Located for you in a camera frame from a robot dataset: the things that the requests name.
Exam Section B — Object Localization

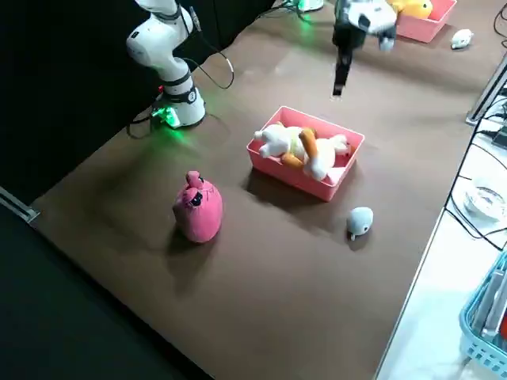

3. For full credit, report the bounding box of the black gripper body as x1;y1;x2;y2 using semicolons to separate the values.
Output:
331;10;368;55

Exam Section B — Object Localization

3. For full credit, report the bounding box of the tan yellow plush doll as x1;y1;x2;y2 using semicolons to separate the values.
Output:
402;0;433;20

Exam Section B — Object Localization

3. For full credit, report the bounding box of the white goose doll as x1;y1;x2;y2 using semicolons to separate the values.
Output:
280;127;353;182

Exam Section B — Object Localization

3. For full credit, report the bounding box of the pink plastic box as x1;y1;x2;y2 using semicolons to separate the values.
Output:
390;0;459;44
246;105;366;203

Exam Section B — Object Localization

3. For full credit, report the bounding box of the small grey-blue plush doll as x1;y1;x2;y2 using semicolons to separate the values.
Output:
346;206;375;241
451;28;475;50

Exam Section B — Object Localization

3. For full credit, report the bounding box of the white patterned dish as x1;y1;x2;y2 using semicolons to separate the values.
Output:
463;184;503;219

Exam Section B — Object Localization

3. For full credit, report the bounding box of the pink blob plush doll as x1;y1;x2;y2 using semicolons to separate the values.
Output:
171;170;224;244

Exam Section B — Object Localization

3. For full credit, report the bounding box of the white side table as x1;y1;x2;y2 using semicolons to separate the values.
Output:
375;130;507;380

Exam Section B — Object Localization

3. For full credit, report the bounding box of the light blue plastic basket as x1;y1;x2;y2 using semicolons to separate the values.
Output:
458;249;507;380

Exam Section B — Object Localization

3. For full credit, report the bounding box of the black arm base cable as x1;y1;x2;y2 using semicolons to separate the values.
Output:
173;3;235;90

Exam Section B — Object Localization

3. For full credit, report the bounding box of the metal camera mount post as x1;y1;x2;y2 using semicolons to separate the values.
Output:
465;50;507;127

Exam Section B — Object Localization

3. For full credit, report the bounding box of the black hanging cable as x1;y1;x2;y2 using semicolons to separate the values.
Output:
443;110;507;251

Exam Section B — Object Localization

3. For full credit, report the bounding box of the grey metal table bracket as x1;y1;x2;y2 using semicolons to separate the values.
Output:
0;185;40;223

